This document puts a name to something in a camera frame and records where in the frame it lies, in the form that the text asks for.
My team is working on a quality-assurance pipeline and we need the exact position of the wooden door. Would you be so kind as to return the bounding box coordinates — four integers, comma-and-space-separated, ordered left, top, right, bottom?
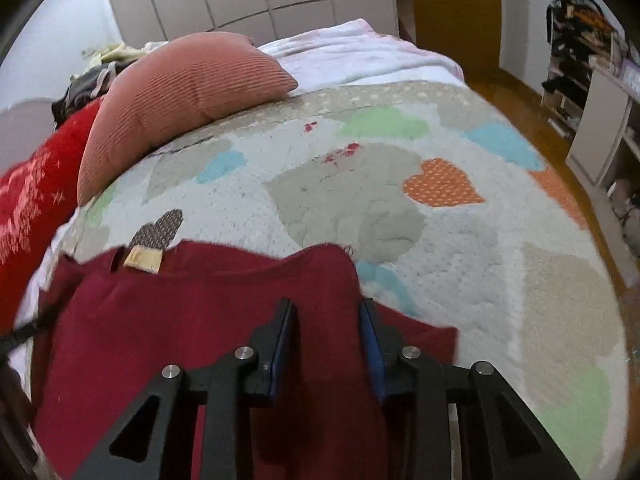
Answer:
407, 0, 502, 76

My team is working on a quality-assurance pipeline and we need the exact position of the maroon fleece sweater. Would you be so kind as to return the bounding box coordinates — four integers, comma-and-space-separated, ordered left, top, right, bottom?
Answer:
30, 240, 461, 480

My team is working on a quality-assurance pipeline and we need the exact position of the white shelf unit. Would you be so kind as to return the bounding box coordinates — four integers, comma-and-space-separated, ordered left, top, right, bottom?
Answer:
565, 65, 640, 281

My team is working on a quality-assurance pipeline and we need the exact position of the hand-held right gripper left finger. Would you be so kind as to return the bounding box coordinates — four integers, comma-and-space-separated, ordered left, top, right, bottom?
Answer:
72, 297, 298, 480

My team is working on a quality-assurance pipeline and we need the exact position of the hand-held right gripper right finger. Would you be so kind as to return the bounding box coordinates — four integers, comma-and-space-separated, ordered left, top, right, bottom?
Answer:
359, 297, 581, 480

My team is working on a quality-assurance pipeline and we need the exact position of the pile of mixed clothes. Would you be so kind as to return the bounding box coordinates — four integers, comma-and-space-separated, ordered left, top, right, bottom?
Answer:
52, 42, 166, 123

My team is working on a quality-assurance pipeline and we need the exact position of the white pink blanket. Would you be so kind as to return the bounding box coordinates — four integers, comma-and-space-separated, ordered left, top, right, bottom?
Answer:
257, 19, 466, 98

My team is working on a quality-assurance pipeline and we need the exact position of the pink ribbed pillow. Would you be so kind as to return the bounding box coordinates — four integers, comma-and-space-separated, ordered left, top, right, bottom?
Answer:
77, 31, 300, 208

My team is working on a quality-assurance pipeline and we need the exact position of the quilted patchwork bedspread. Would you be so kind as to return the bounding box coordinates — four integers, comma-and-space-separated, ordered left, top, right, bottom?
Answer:
65, 80, 631, 480

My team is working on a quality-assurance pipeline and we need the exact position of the white niche shelf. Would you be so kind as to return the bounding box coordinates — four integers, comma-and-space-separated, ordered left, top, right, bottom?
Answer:
392, 0, 416, 41

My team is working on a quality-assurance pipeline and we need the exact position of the cluttered shoe rack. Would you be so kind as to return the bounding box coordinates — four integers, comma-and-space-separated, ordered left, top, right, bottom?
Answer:
540, 0, 626, 141

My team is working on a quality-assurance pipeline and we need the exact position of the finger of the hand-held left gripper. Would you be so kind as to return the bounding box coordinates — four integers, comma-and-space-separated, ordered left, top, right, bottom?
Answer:
0, 299, 68, 356

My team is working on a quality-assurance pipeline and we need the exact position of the red patterned blanket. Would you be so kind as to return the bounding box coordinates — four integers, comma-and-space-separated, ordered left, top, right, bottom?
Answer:
0, 95, 106, 333

